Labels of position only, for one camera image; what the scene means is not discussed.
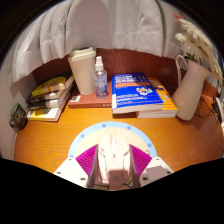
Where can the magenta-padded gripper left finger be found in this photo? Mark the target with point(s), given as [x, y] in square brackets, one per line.
[86, 160]

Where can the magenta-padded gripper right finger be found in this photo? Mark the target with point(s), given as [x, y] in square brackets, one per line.
[141, 160]

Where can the round light blue mouse pad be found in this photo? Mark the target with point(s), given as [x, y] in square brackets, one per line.
[100, 130]

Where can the brown cover book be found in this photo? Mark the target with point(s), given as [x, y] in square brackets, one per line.
[86, 99]

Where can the yellow white thick book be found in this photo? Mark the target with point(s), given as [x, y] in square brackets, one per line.
[45, 114]

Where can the blue cover book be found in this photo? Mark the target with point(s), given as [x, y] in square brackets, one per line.
[135, 91]

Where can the clear spray bottle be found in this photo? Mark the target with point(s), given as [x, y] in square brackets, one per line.
[100, 83]

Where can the yellow black cover book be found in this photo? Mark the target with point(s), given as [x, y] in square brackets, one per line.
[50, 86]

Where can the white ceramic pitcher vase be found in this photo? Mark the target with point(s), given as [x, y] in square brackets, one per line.
[191, 90]

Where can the cream lidded tumbler cup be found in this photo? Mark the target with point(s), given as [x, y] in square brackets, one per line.
[83, 73]

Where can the white flower bouquet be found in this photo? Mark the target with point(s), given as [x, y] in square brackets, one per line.
[198, 40]

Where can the white curtain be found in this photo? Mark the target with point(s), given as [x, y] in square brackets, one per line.
[110, 23]

